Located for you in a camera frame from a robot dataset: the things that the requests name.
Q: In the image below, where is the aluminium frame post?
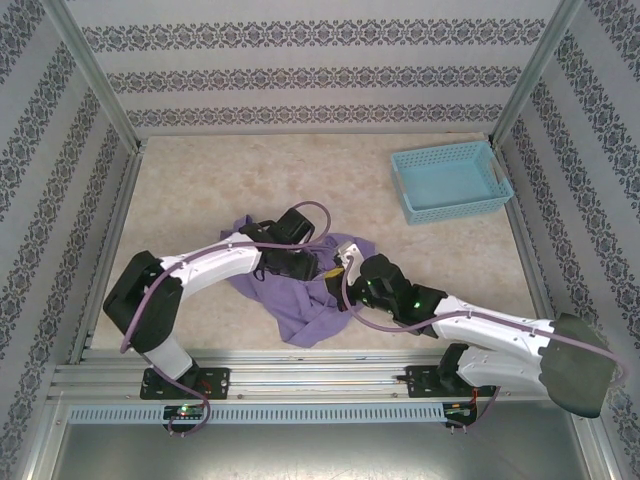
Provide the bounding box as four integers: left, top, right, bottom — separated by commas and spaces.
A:
42, 0, 146, 154
489, 0, 586, 149

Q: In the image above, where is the aluminium mounting rail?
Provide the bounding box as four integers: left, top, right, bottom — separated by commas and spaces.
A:
49, 349, 586, 401

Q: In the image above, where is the light blue plastic basket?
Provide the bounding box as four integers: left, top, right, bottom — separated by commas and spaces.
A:
390, 141, 514, 226

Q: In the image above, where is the metal base panel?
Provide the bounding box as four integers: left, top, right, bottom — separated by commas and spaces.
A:
49, 423, 601, 480

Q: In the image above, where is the aluminium frame beam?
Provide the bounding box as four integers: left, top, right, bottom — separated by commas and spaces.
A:
574, 399, 626, 480
12, 394, 69, 480

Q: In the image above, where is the aluminium side rail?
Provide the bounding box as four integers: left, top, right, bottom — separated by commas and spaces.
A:
492, 142, 566, 361
69, 142, 146, 364

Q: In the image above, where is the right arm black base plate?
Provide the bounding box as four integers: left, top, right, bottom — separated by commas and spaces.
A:
405, 364, 499, 399

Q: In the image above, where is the slotted grey cable duct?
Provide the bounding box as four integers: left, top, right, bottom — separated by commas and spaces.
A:
67, 403, 446, 425

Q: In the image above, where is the circuit board with green light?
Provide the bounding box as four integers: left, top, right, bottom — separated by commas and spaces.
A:
163, 404, 207, 421

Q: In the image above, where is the purple t-shirt with white print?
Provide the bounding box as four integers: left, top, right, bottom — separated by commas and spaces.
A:
219, 213, 379, 349

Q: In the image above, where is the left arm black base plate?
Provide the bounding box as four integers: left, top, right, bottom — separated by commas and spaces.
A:
139, 367, 231, 401

